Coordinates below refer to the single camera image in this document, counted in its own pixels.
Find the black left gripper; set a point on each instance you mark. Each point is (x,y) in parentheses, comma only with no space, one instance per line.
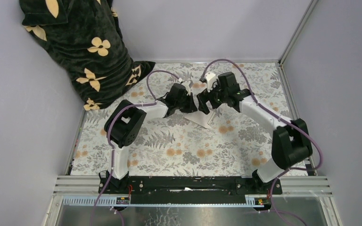
(190,108)

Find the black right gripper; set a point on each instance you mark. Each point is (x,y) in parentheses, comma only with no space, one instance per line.
(206,96)

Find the white cardboard paper box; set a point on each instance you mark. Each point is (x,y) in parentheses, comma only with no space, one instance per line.
(203,115)

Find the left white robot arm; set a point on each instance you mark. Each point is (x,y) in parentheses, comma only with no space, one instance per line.
(124,124)

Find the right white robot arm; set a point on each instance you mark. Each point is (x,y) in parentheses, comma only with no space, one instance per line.
(290,142)

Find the floral patterned table cloth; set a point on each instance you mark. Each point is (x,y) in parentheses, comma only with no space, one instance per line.
(174,146)

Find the black floral plush blanket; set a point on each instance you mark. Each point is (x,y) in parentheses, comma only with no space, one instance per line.
(85,39)

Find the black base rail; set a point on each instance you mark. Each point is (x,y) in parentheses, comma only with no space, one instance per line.
(231,185)

